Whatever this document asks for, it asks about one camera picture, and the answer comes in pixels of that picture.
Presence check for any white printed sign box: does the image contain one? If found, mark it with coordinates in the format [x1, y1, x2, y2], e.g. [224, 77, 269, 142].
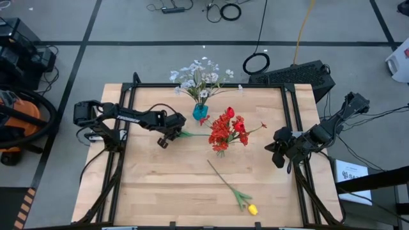
[334, 158, 373, 205]

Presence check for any black metal beam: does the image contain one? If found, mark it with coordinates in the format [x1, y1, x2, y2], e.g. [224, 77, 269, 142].
[335, 165, 409, 194]

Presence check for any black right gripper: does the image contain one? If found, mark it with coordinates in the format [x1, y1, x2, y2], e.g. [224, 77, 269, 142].
[264, 126, 302, 169]

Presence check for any black equipment case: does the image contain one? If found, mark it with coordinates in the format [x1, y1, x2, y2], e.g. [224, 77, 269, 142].
[0, 17, 42, 49]

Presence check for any black vacuum hose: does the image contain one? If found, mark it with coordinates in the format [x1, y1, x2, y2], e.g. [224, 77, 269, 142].
[0, 83, 58, 150]

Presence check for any black striped floor mat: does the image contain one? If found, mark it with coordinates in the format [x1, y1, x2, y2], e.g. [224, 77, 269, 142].
[0, 187, 36, 230]

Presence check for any black coiled cable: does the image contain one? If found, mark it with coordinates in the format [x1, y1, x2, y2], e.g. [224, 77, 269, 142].
[219, 3, 242, 22]

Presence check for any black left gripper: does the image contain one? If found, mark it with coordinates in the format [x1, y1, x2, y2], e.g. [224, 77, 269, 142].
[157, 112, 187, 150]

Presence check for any black power strip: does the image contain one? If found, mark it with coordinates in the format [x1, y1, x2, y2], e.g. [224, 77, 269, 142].
[162, 6, 186, 14]

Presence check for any red artificial flower bunch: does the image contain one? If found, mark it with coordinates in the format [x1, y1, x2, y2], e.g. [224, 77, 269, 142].
[199, 113, 233, 158]
[231, 114, 268, 147]

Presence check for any blue glass vase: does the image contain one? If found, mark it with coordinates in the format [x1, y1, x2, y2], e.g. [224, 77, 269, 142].
[192, 103, 209, 121]

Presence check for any orange shop vacuum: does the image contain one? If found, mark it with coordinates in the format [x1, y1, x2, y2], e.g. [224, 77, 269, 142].
[0, 89, 44, 166]

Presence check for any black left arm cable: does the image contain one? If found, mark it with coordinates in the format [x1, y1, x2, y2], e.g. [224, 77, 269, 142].
[79, 147, 108, 185]

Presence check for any black electronics box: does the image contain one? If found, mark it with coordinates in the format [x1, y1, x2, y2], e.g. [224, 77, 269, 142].
[0, 44, 58, 91]

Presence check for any black stand base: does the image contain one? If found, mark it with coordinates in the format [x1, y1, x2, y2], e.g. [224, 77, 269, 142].
[397, 0, 409, 17]

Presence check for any black hanging cable with coil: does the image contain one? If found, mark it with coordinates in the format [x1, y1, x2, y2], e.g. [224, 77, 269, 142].
[242, 0, 271, 76]

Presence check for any yellow artificial tulip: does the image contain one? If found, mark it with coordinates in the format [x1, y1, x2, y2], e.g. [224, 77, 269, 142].
[178, 129, 211, 139]
[206, 159, 259, 216]

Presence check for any black aluminium table frame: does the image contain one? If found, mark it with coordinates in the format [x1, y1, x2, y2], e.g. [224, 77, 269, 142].
[72, 72, 348, 230]

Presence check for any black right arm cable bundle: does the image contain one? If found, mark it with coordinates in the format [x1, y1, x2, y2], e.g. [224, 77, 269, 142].
[367, 103, 409, 124]

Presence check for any yellow hanging cable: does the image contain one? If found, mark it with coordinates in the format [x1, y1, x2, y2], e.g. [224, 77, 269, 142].
[293, 0, 317, 66]

